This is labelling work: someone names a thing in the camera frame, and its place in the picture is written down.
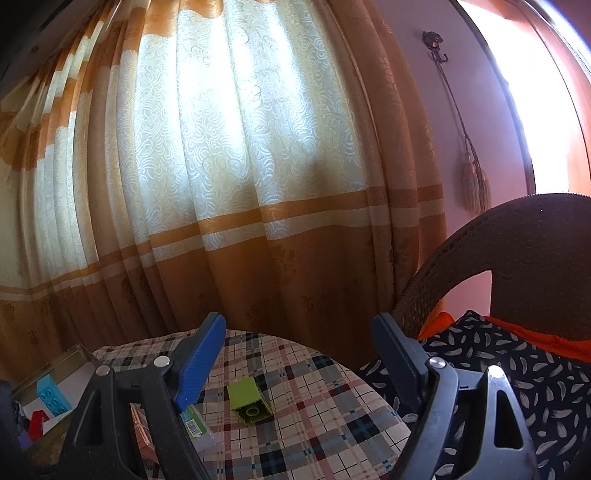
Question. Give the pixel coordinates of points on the gold rectangular tin box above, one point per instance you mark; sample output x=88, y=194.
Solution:
x=55, y=367

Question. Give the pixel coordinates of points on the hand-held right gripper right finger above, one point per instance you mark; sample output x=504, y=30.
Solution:
x=397, y=364

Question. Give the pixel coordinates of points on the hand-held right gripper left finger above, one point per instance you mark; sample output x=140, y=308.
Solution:
x=203, y=364

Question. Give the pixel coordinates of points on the green and white plastic packet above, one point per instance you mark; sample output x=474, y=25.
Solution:
x=196, y=424

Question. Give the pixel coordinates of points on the metal wall hook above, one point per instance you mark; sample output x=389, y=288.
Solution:
x=434, y=41

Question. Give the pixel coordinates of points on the brown wicker chair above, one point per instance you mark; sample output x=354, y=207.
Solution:
x=508, y=230

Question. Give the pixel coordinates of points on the curtain tieback tassel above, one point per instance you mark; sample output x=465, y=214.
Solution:
x=473, y=184

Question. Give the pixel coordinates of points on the green cube toy block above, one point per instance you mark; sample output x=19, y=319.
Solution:
x=247, y=397

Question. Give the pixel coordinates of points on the dark feather print cushion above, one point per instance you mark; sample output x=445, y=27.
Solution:
x=545, y=392

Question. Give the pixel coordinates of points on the red toy brick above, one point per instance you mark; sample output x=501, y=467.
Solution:
x=38, y=424

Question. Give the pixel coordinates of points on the orange and cream curtain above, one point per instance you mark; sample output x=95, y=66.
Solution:
x=231, y=138

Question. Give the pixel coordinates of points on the brown carved wooden box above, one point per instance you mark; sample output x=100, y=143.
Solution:
x=141, y=429

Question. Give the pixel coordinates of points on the brown window frame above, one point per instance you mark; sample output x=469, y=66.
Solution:
x=561, y=92

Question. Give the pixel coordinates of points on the white paper liner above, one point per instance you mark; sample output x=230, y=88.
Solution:
x=76, y=392

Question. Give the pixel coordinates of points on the teal toy block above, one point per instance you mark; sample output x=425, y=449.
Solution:
x=53, y=397

